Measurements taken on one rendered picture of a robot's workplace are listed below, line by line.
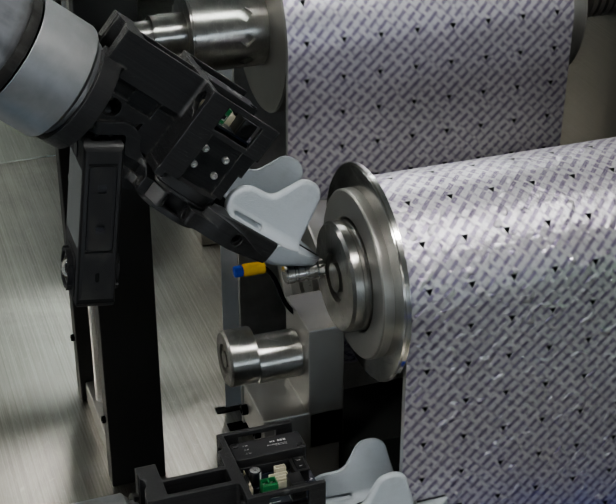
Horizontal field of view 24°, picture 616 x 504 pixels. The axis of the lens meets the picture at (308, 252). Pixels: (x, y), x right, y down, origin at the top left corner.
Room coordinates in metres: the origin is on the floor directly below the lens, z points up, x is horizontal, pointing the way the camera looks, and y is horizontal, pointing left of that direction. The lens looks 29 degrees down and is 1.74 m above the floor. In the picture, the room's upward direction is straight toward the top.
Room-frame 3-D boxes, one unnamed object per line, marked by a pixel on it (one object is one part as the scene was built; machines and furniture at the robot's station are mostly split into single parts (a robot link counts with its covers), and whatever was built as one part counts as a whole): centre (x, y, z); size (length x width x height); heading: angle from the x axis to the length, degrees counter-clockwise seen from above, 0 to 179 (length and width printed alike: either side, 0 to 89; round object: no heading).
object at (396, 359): (0.84, -0.04, 1.25); 0.15 x 0.01 x 0.15; 19
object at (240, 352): (0.84, 0.05, 1.18); 0.04 x 0.02 x 0.04; 19
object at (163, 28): (1.04, 0.12, 1.33); 0.06 x 0.03 x 0.03; 109
